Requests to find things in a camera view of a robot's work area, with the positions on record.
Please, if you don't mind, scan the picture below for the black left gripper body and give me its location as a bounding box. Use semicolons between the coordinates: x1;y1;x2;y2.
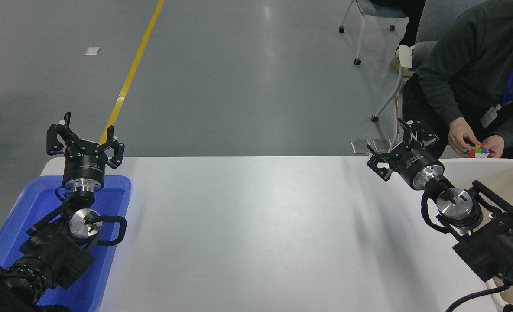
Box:
62;141;110;184

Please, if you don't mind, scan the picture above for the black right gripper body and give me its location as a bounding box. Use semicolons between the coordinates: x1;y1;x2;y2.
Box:
389;146;438;189

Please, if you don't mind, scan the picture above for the colourful puzzle cube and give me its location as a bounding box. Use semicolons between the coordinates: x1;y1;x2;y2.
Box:
464;144;491;159

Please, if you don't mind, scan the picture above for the person's right hand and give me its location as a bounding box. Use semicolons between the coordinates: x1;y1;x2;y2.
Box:
448;117;482;156

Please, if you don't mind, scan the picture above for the person's left hand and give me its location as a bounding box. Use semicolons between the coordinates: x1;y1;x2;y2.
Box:
481;135;505;159

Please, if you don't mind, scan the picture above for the silver floor plate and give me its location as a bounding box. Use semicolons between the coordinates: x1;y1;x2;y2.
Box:
351;139;396;155

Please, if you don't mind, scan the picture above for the blue plastic tray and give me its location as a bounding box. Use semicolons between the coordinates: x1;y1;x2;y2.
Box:
0;175;132;312

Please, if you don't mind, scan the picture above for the white wheeled chair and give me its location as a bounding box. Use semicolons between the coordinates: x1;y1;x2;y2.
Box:
371;41;439;150
339;0;409;65

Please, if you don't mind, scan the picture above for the person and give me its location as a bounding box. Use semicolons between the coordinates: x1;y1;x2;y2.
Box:
402;0;513;163
369;0;426;59

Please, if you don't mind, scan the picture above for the large pale plastic bin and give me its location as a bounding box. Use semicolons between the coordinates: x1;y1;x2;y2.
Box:
438;158;513;312

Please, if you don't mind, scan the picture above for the blue lanyard with white badge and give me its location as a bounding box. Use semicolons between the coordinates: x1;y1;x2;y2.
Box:
481;22;513;129

